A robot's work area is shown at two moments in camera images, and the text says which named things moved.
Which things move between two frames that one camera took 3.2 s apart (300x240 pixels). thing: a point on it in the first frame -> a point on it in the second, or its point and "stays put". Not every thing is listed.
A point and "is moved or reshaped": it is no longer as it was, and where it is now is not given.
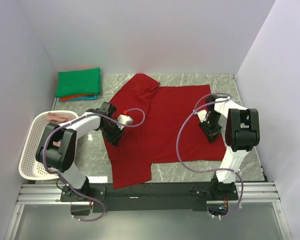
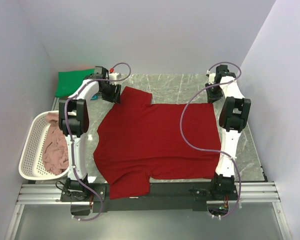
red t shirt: [165, 128] is moved or reshaped
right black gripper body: [211, 125] -> [214, 92]
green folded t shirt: [85, 81] stays put
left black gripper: [114, 139] -> [114, 96]
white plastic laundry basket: [30, 168] stays put
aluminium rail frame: [255, 194] stays put
